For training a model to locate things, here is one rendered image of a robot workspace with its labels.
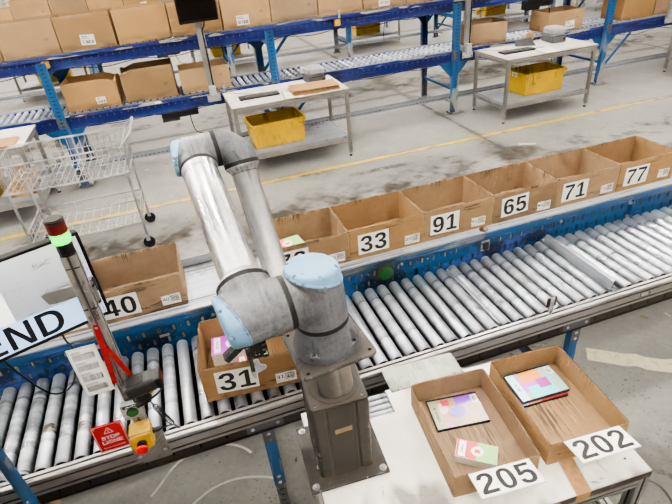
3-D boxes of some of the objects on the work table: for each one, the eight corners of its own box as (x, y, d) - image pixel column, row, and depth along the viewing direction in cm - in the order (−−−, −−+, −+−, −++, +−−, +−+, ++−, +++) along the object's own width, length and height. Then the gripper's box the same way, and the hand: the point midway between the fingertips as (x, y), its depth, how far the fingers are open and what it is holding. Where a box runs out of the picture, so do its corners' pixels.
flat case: (569, 391, 183) (570, 388, 182) (522, 405, 180) (522, 402, 179) (546, 365, 194) (547, 362, 193) (502, 378, 191) (502, 375, 190)
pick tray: (546, 466, 161) (550, 446, 156) (487, 380, 193) (489, 361, 188) (624, 442, 166) (631, 422, 160) (554, 362, 198) (557, 343, 192)
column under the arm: (390, 472, 164) (387, 402, 146) (312, 495, 159) (299, 427, 142) (365, 411, 186) (360, 344, 168) (296, 430, 181) (283, 363, 163)
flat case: (490, 422, 176) (490, 419, 175) (437, 433, 174) (437, 430, 174) (474, 393, 188) (475, 390, 187) (425, 403, 186) (425, 400, 185)
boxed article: (495, 472, 160) (496, 465, 158) (454, 462, 164) (454, 455, 163) (497, 453, 166) (498, 446, 164) (456, 444, 170) (457, 437, 168)
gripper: (264, 333, 182) (274, 379, 191) (259, 318, 190) (269, 363, 200) (240, 340, 180) (252, 386, 189) (236, 325, 188) (248, 369, 198)
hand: (253, 374), depth 193 cm, fingers closed
